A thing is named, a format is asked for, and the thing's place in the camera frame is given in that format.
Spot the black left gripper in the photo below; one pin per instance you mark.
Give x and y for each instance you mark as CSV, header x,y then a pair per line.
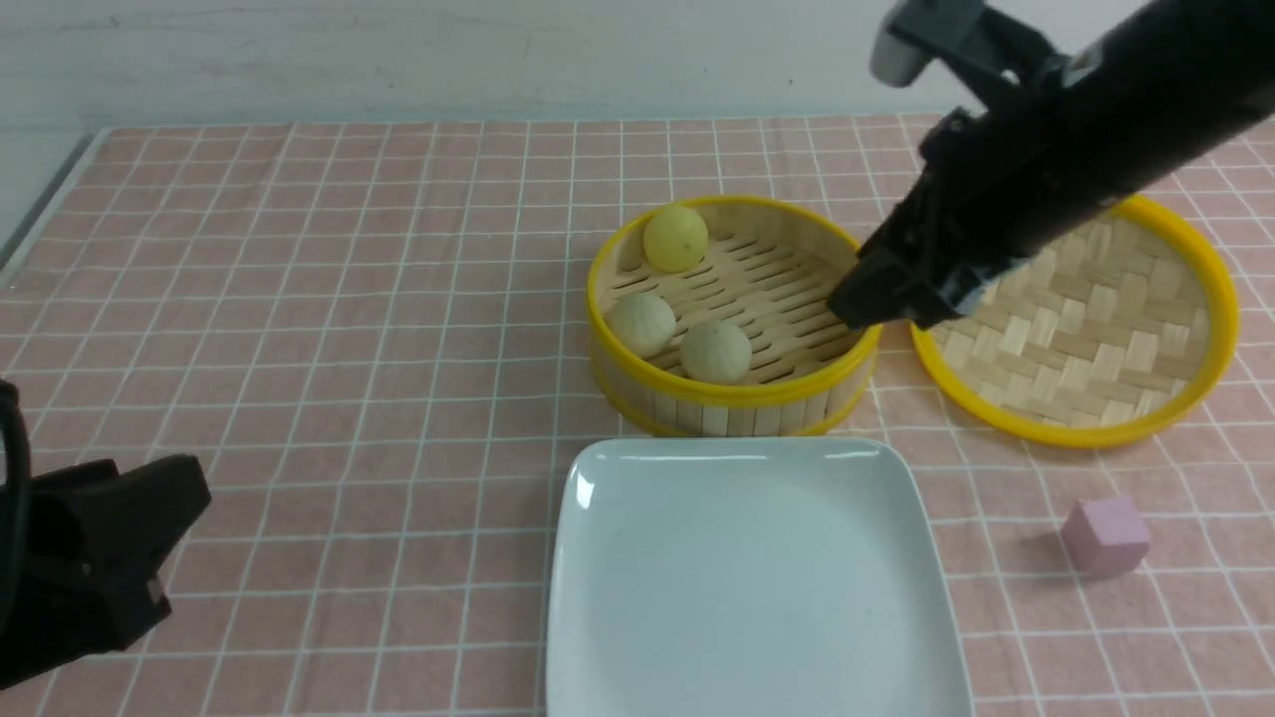
x,y
87,580

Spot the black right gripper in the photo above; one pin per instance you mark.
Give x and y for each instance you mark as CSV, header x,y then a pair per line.
x,y
993,192

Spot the white steamed bun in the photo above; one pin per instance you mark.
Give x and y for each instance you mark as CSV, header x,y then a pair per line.
x,y
644,323
715,352

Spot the yellow steamed bun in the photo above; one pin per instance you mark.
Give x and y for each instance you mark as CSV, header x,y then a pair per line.
x,y
675,239

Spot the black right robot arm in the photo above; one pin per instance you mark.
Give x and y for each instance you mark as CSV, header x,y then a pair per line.
x,y
1171,82

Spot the white square plate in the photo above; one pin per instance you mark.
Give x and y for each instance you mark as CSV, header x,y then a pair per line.
x,y
749,576

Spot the yellow-rimmed woven steamer lid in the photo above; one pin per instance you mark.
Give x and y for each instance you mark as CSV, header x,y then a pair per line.
x,y
1111,334

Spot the yellow-rimmed bamboo steamer basket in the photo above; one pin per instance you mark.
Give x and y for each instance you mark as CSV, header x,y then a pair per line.
x,y
710,318

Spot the pink cube block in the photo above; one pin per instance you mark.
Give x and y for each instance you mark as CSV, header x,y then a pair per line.
x,y
1106,537

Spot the pink checkered tablecloth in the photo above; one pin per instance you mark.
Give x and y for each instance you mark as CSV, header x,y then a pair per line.
x,y
374,338

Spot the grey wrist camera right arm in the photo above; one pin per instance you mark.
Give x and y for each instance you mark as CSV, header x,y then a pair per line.
x,y
995,56

